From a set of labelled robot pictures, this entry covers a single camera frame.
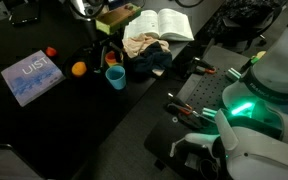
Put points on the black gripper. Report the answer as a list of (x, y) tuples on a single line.
[(100, 40)]

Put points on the orange plastic cup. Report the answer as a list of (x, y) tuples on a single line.
[(110, 58)]

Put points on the short yellow plastic cup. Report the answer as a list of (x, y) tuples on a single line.
[(119, 62)]

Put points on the blue plastic cup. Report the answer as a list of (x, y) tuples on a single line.
[(116, 80)]

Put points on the beige crumpled cloth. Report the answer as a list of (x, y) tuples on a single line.
[(135, 45)]

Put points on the orange ball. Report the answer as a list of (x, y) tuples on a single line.
[(79, 69)]

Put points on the black bowl with orange ball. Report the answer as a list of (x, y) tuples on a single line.
[(69, 53)]

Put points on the dark blue crumpled cloth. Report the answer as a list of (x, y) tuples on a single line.
[(152, 60)]

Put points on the small red ball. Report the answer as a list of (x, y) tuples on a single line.
[(51, 51)]

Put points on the open white book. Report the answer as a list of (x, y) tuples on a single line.
[(170, 25)]

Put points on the purple UIST book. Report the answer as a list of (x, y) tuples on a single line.
[(30, 80)]

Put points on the small metal washer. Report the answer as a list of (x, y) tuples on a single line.
[(174, 117)]

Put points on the black phone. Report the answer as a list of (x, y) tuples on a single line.
[(24, 13)]

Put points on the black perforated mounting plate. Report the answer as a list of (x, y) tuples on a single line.
[(214, 90)]

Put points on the short aluminium extrusion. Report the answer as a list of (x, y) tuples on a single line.
[(209, 112)]

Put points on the long aluminium extrusion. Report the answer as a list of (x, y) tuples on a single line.
[(233, 74)]

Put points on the black office chair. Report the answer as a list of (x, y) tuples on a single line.
[(237, 13)]

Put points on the yellow green small device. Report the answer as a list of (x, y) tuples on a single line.
[(259, 55)]

